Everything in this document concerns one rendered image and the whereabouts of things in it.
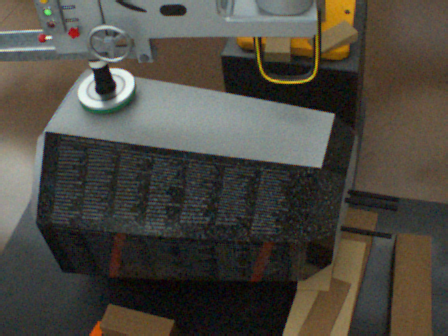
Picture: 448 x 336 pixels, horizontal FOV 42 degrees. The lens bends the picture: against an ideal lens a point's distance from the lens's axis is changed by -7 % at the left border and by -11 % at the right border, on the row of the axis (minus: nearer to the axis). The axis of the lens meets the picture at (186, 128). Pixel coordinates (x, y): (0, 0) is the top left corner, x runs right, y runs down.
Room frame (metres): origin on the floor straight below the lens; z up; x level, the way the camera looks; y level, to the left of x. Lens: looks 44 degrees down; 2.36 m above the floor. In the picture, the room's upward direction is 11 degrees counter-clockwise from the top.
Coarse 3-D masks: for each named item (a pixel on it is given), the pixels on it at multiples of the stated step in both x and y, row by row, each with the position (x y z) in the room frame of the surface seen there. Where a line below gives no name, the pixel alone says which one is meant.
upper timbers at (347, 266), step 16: (336, 256) 1.28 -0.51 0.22; (352, 256) 1.26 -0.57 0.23; (336, 272) 1.20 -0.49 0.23; (352, 272) 1.19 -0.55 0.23; (352, 288) 1.11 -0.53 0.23; (304, 304) 1.09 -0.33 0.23; (352, 304) 1.04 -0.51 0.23; (288, 320) 1.04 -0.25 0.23; (304, 320) 1.02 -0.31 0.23; (336, 320) 0.99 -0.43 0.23
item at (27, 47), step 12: (0, 36) 1.91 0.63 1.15; (12, 36) 1.90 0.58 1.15; (24, 36) 1.88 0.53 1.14; (36, 36) 1.87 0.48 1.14; (0, 48) 1.87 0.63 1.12; (12, 48) 1.86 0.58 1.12; (24, 48) 1.84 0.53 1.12; (36, 48) 1.76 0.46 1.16; (48, 48) 1.74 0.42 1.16; (120, 48) 1.67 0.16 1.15; (132, 48) 1.65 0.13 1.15; (0, 60) 1.79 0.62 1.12; (12, 60) 1.78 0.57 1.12; (24, 60) 1.77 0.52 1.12; (36, 60) 1.75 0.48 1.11; (144, 60) 1.61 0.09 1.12
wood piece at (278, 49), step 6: (270, 42) 1.96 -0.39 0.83; (276, 42) 1.95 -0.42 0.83; (282, 42) 1.95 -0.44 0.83; (288, 42) 1.94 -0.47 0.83; (270, 48) 1.92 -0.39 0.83; (276, 48) 1.92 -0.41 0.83; (282, 48) 1.91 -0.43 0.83; (288, 48) 1.90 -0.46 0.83; (270, 54) 1.90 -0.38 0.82; (276, 54) 1.89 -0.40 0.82; (282, 54) 1.88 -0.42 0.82; (288, 54) 1.88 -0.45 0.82; (270, 60) 1.90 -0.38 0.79; (276, 60) 1.89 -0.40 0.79; (282, 60) 1.88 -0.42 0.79; (288, 60) 1.88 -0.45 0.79
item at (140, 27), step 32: (128, 0) 1.61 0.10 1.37; (160, 0) 1.58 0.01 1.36; (192, 0) 1.55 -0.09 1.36; (224, 0) 1.59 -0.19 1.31; (128, 32) 1.61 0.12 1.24; (160, 32) 1.59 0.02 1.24; (192, 32) 1.56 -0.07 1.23; (224, 32) 1.53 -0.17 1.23; (256, 32) 1.51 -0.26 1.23; (288, 32) 1.48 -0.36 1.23
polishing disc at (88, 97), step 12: (120, 72) 1.82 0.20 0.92; (84, 84) 1.80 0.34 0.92; (120, 84) 1.75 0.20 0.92; (132, 84) 1.74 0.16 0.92; (84, 96) 1.73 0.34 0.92; (96, 96) 1.72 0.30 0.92; (108, 96) 1.70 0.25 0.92; (120, 96) 1.69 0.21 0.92; (96, 108) 1.66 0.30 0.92; (108, 108) 1.65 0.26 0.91
